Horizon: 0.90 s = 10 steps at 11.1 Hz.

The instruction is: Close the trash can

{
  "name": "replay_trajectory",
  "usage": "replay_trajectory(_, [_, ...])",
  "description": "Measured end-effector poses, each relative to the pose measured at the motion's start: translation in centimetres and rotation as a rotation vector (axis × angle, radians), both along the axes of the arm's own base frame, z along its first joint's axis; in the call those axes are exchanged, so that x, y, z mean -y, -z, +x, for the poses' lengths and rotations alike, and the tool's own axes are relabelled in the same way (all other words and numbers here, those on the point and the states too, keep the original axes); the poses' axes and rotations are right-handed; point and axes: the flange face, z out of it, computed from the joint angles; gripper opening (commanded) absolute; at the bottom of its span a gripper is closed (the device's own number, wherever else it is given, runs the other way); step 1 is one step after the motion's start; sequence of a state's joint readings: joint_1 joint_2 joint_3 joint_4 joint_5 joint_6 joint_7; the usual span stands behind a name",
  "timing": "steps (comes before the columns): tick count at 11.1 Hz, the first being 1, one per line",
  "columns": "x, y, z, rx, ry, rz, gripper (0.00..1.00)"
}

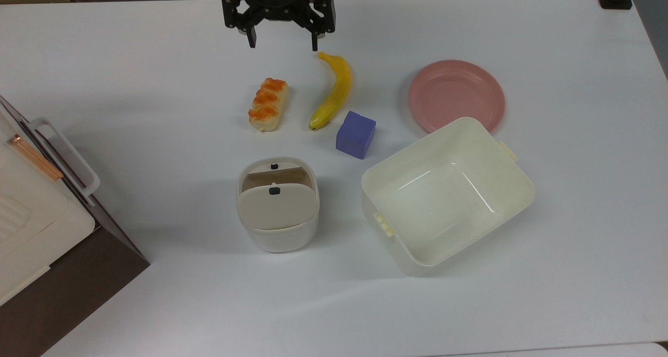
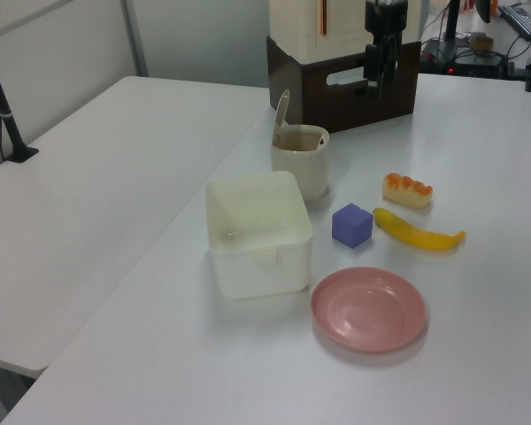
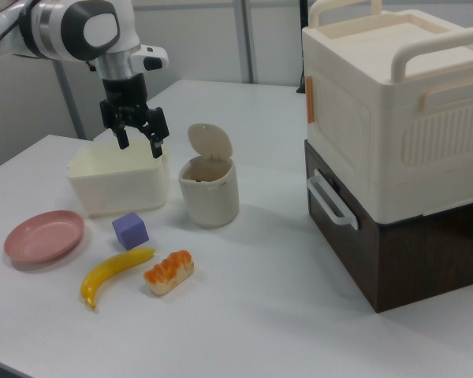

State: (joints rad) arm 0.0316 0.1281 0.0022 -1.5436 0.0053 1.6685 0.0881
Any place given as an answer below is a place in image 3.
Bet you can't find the cream trash can lid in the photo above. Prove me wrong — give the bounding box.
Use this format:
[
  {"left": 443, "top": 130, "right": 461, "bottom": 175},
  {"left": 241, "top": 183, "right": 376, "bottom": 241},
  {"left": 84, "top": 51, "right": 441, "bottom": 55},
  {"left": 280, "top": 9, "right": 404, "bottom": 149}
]
[{"left": 187, "top": 123, "right": 233, "bottom": 160}]

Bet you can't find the toy bread loaf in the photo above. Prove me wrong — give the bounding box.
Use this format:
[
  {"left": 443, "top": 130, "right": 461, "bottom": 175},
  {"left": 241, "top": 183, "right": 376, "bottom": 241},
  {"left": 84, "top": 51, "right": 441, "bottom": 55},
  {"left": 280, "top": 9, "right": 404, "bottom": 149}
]
[{"left": 143, "top": 250, "right": 195, "bottom": 296}]

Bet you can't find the white drawer handle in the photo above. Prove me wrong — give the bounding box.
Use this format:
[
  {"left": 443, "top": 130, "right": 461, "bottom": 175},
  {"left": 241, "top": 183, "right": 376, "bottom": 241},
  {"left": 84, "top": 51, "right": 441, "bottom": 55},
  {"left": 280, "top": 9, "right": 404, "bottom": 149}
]
[{"left": 307, "top": 169, "right": 360, "bottom": 230}]

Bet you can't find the pink plastic plate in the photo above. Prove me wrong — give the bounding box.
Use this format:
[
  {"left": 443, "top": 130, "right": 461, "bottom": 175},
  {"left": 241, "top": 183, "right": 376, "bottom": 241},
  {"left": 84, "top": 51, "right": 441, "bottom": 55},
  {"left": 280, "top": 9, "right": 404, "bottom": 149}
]
[{"left": 3, "top": 209, "right": 85, "bottom": 265}]

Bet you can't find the white rectangular plastic bin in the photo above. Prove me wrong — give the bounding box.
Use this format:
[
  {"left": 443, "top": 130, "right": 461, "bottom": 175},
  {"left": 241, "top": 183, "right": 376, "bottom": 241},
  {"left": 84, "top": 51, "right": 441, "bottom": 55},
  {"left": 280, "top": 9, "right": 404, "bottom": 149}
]
[{"left": 66, "top": 140, "right": 170, "bottom": 218}]

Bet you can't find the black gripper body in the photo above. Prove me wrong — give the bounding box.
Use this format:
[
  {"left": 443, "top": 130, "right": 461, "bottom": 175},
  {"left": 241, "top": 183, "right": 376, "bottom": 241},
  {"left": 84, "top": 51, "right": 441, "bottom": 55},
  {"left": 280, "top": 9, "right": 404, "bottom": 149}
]
[{"left": 99, "top": 75, "right": 166, "bottom": 137}]

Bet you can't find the yellow toy banana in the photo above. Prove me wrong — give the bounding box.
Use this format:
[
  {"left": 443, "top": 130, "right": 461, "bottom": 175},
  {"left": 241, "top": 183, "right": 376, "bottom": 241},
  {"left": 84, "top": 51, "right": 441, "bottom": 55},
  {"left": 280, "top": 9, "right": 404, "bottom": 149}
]
[{"left": 80, "top": 247, "right": 157, "bottom": 310}]

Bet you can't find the cream trash can body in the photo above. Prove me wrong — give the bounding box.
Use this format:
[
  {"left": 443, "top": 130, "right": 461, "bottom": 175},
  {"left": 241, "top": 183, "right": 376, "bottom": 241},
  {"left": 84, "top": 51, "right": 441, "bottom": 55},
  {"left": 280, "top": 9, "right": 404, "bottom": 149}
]
[{"left": 177, "top": 155, "right": 240, "bottom": 228}]

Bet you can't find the purple foam cube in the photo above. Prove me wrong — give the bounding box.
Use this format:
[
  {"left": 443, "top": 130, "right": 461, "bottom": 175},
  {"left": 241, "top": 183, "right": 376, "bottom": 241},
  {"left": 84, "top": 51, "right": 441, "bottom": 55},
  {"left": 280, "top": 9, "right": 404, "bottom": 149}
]
[{"left": 111, "top": 211, "right": 150, "bottom": 250}]

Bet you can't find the cream plastic storage box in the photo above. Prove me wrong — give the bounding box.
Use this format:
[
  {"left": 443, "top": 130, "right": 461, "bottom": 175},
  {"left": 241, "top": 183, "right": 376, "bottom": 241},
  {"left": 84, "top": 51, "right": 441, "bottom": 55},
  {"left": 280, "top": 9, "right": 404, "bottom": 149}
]
[{"left": 301, "top": 0, "right": 473, "bottom": 224}]

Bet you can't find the dark wooden drawer box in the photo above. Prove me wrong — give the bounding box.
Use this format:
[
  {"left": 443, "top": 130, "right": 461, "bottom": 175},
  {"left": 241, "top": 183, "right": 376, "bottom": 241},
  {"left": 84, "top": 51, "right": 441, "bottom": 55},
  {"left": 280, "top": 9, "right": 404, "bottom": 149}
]
[{"left": 304, "top": 139, "right": 473, "bottom": 314}]

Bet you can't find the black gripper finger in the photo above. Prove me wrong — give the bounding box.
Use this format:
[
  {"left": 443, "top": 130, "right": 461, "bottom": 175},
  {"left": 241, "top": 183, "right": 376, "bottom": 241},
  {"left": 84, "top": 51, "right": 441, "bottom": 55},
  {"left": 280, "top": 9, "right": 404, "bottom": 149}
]
[
  {"left": 109, "top": 113, "right": 130, "bottom": 150},
  {"left": 140, "top": 107, "right": 170, "bottom": 159}
]

